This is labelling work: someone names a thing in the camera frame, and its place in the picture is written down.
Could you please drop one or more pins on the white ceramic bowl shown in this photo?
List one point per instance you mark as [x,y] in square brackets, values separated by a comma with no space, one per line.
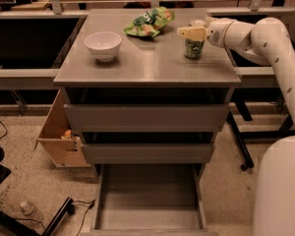
[103,45]

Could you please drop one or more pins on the grey bottom drawer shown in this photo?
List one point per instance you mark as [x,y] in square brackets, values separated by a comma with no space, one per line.
[148,200]

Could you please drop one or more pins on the grey middle drawer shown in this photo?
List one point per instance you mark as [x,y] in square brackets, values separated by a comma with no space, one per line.
[147,153]

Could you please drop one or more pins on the green chip bag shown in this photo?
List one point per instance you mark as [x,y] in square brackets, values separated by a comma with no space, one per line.
[150,23]

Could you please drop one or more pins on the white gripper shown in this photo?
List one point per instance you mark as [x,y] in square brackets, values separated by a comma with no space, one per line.
[216,33]

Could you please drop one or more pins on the clear plastic bottle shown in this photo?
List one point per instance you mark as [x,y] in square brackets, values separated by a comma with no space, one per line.
[30,210]

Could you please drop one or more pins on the grey drawer cabinet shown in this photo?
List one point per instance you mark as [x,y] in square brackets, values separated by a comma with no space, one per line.
[146,71]

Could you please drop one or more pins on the green soda can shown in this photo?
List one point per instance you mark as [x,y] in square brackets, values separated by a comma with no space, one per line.
[193,48]

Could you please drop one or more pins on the grey top drawer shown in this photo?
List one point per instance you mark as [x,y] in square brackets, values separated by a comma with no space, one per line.
[146,118]

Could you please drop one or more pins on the cardboard box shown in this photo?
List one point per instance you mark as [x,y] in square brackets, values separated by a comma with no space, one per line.
[56,137]

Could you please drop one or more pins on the grey drawer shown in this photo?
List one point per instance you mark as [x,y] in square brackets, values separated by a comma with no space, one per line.
[146,118]
[148,200]
[147,153]

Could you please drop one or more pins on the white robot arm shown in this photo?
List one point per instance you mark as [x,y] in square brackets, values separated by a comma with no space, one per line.
[265,42]

